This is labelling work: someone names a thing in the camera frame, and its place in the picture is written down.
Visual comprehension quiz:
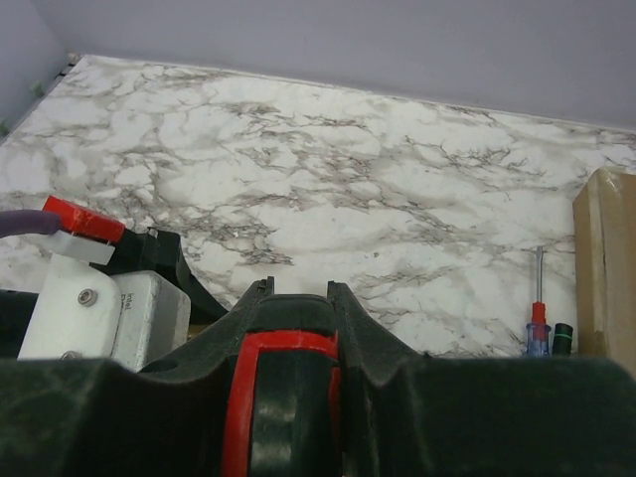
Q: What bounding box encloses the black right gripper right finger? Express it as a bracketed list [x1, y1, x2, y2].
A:
[327, 282, 635, 476]

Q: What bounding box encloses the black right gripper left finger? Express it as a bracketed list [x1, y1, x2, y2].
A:
[1, 277, 273, 476]

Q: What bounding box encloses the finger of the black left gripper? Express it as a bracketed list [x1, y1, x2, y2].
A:
[108, 229, 228, 323]

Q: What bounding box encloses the red black utility knife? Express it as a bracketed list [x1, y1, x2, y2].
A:
[221, 294, 342, 476]

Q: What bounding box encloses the blue red screwdriver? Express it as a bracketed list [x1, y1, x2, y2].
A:
[526, 245, 552, 357]

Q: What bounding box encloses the green black screwdriver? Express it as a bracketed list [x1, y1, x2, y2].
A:
[552, 323, 573, 356]

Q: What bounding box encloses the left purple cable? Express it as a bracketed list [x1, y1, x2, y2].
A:
[0, 194, 127, 245]

